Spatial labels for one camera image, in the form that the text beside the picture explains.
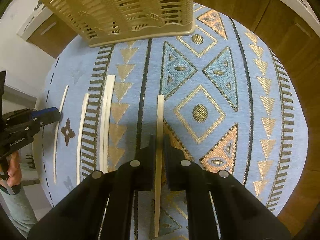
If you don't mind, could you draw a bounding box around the person's left hand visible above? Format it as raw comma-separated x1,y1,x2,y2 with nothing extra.
4,151,23,188

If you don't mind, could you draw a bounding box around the wooden chopstick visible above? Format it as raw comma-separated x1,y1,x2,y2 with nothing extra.
53,85,69,184
154,94,165,238
76,93,90,184
103,75,116,173
99,75,112,173

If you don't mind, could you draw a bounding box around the person's left forearm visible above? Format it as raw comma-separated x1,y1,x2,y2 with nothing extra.
0,182,38,239

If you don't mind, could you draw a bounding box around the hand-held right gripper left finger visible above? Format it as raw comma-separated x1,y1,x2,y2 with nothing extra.
27,134,157,240

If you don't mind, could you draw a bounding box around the blue patterned tablecloth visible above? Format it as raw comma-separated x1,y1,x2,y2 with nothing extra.
40,2,309,240

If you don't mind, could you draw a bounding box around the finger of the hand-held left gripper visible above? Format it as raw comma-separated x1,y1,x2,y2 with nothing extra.
36,111,62,128
30,107,58,117

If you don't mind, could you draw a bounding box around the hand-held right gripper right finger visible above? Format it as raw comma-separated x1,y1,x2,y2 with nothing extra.
162,134,292,240

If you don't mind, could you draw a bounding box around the yellow plastic utensil basket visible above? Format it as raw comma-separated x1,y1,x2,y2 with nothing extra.
39,0,195,48

